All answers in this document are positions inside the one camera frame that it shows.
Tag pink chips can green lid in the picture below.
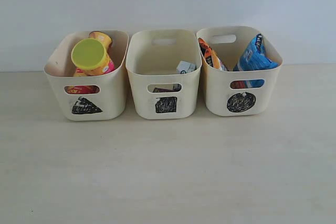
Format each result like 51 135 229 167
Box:
71 38 115 76

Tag dark purple drink carton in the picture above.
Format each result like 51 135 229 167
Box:
149 83 182 93

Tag orange noodle packet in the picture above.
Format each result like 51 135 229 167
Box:
198 38 228 71

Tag white blue milk carton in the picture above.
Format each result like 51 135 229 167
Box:
176 61 196 74

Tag cream bin circle mark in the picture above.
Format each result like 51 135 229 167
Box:
196 26 283 116

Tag cream bin square mark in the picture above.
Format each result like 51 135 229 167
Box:
125 29 202 120

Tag cream bin triangle mark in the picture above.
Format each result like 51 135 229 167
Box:
44 30 129 121

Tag blue noodle packet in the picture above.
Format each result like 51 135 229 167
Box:
230 34 278 89

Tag yellow Lays chips can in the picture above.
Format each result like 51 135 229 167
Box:
65 30 113 95

